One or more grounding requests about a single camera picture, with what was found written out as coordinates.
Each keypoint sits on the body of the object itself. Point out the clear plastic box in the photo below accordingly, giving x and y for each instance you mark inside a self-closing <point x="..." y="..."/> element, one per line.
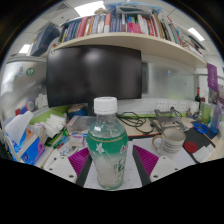
<point x="78" y="124"/>

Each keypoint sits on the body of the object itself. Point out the purple translucent water bottle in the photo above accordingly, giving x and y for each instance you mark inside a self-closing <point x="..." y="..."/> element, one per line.
<point x="216" y="118"/>

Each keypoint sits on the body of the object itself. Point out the blue round tin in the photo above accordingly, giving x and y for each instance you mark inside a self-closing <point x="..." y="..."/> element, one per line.
<point x="77" y="111"/>

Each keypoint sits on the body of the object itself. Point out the cream ceramic mug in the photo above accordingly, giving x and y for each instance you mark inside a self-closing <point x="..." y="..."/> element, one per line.
<point x="171" y="141"/>

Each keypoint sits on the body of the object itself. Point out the grey metal laptop stand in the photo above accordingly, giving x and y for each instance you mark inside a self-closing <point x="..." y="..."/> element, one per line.
<point x="166" y="120"/>

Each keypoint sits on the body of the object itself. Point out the white wall socket row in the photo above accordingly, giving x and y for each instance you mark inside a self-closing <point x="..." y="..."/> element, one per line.
<point x="162" y="105"/>

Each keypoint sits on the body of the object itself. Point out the green-labelled clear drink bottle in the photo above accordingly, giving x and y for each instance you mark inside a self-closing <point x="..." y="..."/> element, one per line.
<point x="107" y="143"/>

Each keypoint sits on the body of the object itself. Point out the black computer monitor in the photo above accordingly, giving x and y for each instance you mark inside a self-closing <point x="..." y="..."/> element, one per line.
<point x="93" y="75"/>

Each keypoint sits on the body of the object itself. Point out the black desk mat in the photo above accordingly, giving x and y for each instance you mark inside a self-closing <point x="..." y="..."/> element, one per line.
<point x="200" y="138"/>

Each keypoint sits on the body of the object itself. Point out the stack of white napkins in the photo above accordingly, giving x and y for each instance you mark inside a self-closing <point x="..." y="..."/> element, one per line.
<point x="53" y="125"/>

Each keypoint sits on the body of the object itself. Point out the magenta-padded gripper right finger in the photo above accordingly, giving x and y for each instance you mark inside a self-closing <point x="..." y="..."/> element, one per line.
<point x="165" y="166"/>

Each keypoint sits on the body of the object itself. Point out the blue and orange tissue box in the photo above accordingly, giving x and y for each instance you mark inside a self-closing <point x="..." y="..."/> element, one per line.
<point x="31" y="150"/>

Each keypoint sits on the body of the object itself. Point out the shelf unit with books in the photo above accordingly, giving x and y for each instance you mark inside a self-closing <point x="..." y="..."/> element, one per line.
<point x="133" y="40"/>

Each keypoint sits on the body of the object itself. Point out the purple hanging banner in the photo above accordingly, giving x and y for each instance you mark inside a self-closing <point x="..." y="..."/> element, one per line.
<point x="212" y="76"/>

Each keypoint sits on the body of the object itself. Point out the flat round red coaster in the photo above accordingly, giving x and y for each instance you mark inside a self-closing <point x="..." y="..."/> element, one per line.
<point x="191" y="147"/>

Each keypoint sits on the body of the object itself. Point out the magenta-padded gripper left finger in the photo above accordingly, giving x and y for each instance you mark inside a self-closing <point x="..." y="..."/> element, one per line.
<point x="61" y="166"/>

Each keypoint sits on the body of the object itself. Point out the dark wine bottle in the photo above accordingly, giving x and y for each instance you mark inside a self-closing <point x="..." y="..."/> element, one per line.
<point x="197" y="98"/>

